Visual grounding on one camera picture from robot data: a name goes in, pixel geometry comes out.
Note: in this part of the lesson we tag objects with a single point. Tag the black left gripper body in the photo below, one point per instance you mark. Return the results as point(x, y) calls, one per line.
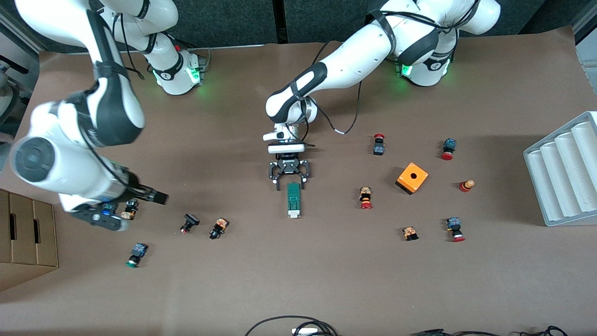
point(289, 165)

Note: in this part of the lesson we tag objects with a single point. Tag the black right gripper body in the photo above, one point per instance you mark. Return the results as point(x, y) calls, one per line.
point(140, 190)

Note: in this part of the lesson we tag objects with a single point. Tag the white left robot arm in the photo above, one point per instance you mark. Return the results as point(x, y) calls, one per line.
point(354, 60)

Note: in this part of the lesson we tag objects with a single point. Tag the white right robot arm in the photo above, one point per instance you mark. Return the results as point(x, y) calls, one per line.
point(70, 163)

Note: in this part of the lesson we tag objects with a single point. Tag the green pushbutton blue block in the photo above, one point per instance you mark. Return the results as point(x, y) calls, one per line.
point(138, 250)
point(108, 208)

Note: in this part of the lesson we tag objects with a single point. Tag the black square pushbutton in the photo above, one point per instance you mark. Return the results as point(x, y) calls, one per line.
point(190, 219)

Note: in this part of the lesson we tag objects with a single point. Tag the red pushbutton orange block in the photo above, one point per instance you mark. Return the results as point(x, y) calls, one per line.
point(365, 193)

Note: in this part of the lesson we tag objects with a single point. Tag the black selector orange block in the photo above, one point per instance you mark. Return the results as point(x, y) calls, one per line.
point(219, 226)

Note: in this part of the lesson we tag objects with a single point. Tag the red button blue block top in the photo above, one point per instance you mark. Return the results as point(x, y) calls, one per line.
point(378, 149)

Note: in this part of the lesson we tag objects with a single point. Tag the brown paper table cover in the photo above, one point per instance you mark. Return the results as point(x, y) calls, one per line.
point(298, 280)

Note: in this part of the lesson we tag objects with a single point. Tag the orange black contact block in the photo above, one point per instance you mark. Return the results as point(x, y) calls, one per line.
point(410, 233)

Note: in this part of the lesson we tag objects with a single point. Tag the brown cardboard box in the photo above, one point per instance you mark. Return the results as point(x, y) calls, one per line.
point(23, 261)

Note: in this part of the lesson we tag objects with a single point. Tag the red pushbutton blue block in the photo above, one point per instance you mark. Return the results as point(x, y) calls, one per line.
point(449, 144)
point(453, 224)

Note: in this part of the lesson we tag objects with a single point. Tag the grey white machine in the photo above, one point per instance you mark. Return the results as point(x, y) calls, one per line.
point(7, 100)

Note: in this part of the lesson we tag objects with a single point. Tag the white plug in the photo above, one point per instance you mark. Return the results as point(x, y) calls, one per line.
point(305, 332)

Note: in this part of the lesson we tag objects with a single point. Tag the grey ribbed plastic tray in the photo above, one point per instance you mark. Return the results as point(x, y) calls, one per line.
point(564, 186)

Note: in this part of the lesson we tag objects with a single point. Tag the black switch orange block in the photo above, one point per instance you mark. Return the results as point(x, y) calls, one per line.
point(130, 206)

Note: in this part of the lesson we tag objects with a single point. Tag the orange button enclosure box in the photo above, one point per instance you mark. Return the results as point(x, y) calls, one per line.
point(417, 181)

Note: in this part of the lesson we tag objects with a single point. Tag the black vertical post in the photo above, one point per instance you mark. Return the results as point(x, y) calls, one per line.
point(279, 21)

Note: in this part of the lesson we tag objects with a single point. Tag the grey metal frame rail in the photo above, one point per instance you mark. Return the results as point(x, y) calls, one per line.
point(18, 32)
point(588, 51)

